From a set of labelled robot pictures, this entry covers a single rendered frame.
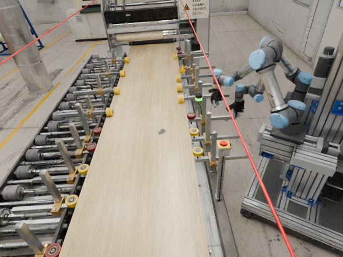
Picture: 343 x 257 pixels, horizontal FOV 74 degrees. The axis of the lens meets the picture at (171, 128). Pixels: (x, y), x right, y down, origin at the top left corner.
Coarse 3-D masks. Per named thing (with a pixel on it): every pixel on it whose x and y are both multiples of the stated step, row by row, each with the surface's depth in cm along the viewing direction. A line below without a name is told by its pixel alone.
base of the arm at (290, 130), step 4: (292, 124) 160; (296, 124) 160; (300, 124) 162; (280, 128) 167; (284, 128) 164; (288, 128) 162; (292, 128) 161; (296, 128) 162; (300, 128) 163; (284, 132) 165; (288, 132) 163; (292, 132) 162; (296, 132) 163; (300, 132) 165
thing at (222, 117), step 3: (195, 117) 221; (198, 117) 221; (213, 117) 219; (216, 117) 219; (219, 117) 219; (222, 117) 219; (225, 117) 219; (228, 117) 219; (189, 120) 219; (192, 120) 219; (195, 120) 220; (198, 120) 220
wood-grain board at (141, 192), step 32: (128, 64) 332; (160, 64) 324; (128, 96) 255; (160, 96) 250; (128, 128) 207; (160, 128) 204; (96, 160) 177; (128, 160) 174; (160, 160) 172; (192, 160) 170; (96, 192) 152; (128, 192) 150; (160, 192) 149; (192, 192) 147; (96, 224) 133; (128, 224) 132; (160, 224) 131; (192, 224) 130; (64, 256) 120; (96, 256) 119; (128, 256) 118; (160, 256) 117; (192, 256) 116
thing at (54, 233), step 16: (112, 80) 364; (64, 96) 281; (32, 144) 211; (96, 144) 219; (64, 192) 191; (80, 192) 175; (0, 240) 149; (0, 256) 152; (16, 256) 151; (32, 256) 151
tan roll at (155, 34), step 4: (144, 32) 390; (148, 32) 389; (152, 32) 389; (156, 32) 388; (160, 32) 388; (116, 36) 389; (120, 36) 389; (124, 36) 389; (128, 36) 389; (132, 36) 389; (136, 36) 389; (140, 36) 389; (144, 36) 389; (148, 36) 389; (152, 36) 389; (156, 36) 390; (160, 36) 390; (120, 40) 392; (124, 40) 393; (128, 40) 394; (132, 40) 395
